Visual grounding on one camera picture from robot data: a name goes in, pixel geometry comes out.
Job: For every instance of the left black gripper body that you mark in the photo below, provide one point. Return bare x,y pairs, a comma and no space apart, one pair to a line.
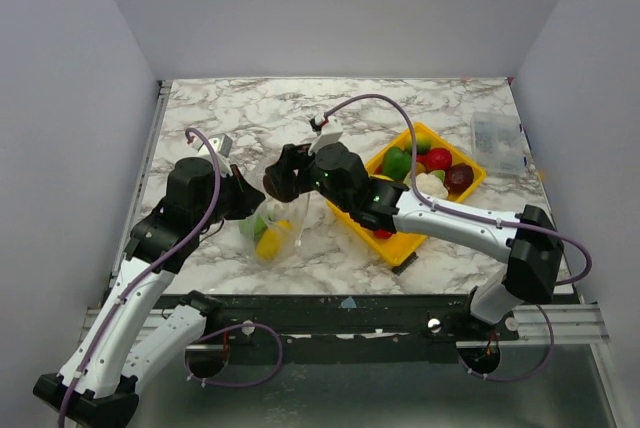
218,211

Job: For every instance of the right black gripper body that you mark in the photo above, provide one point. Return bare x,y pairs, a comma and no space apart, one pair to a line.
288,168

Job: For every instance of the clear zip top bag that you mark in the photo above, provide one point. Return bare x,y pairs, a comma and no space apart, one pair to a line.
272,210

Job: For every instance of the yellow lemon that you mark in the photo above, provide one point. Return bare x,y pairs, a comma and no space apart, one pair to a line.
274,240

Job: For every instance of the red strawberry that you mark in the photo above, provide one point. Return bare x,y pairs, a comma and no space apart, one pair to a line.
382,234

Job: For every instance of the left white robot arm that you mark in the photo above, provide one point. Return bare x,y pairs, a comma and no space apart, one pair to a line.
100,385

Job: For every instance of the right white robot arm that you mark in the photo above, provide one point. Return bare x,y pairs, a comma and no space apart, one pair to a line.
524,242

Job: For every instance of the yellow banana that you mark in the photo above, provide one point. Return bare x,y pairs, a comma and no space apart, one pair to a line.
383,177

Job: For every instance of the green bell pepper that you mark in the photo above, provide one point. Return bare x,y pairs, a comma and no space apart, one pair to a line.
396,163

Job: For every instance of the yellow green mango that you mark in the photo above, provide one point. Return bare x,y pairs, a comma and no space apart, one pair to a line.
421,143

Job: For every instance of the white cauliflower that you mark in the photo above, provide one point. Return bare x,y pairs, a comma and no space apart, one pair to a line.
428,185

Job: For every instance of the yellow plastic tray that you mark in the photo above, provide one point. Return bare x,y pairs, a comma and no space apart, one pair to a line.
420,216

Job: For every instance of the red apple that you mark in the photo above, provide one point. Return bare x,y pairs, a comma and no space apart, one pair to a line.
437,159

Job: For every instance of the dark red plum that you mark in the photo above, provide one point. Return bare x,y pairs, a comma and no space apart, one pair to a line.
459,177

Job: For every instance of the clear plastic box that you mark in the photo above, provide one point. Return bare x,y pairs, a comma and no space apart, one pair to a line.
497,143

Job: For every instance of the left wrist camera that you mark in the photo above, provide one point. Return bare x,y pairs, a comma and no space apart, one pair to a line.
221,144

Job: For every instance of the black table front rail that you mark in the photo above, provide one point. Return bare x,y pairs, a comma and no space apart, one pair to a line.
337,329

